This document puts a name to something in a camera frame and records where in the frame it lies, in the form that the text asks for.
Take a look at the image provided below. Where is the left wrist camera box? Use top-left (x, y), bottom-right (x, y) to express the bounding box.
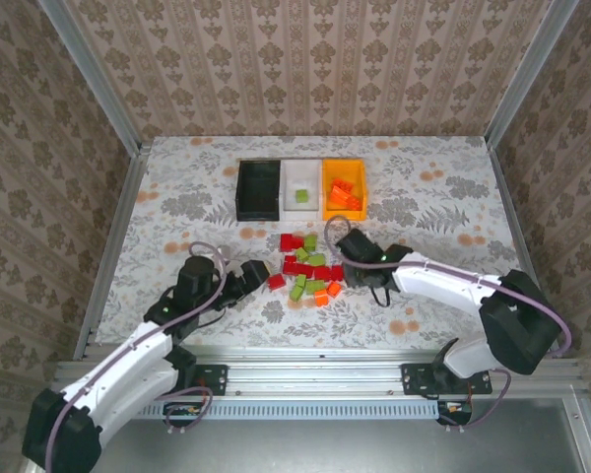
top-left (239, 259), bottom-right (268, 293)

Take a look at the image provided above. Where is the yellow plastic bin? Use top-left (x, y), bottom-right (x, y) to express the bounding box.
top-left (321, 157), bottom-right (370, 222)

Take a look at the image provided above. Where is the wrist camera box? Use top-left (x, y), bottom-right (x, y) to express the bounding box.
top-left (239, 259), bottom-right (268, 293)
top-left (343, 263), bottom-right (393, 293)

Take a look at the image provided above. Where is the aluminium base beam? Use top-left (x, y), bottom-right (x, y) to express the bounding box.
top-left (53, 344), bottom-right (590, 398)

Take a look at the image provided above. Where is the left thin black cable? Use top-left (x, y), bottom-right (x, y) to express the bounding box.
top-left (189, 303), bottom-right (230, 331)

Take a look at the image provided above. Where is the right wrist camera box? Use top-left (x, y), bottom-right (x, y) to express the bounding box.
top-left (343, 263), bottom-right (393, 293)

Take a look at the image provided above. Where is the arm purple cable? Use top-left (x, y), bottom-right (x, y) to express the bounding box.
top-left (43, 240), bottom-right (228, 473)
top-left (323, 215), bottom-right (572, 431)

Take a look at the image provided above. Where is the white slotted cable duct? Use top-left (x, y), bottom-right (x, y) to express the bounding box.
top-left (132, 399), bottom-right (442, 421)

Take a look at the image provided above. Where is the black plastic bin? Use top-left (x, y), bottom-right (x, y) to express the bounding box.
top-left (234, 159), bottom-right (283, 223)

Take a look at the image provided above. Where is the aluminium frame post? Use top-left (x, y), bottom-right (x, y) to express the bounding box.
top-left (485, 0), bottom-right (580, 149)
top-left (34, 0), bottom-right (147, 155)

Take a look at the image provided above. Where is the grey metal panel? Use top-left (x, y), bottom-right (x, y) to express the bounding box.
top-left (58, 396), bottom-right (591, 473)

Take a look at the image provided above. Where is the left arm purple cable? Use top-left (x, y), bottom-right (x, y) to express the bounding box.
top-left (43, 240), bottom-right (228, 473)

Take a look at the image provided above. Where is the aluminium table side rail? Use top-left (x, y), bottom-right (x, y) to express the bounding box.
top-left (487, 137), bottom-right (565, 360)
top-left (72, 142), bottom-right (153, 361)

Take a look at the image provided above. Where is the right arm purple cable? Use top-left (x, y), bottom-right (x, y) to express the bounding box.
top-left (323, 215), bottom-right (572, 431)

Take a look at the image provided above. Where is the floral patterned tablecloth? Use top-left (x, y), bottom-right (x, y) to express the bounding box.
top-left (96, 136), bottom-right (546, 352)

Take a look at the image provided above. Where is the white plastic bin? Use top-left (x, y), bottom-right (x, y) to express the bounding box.
top-left (280, 159), bottom-right (325, 222)

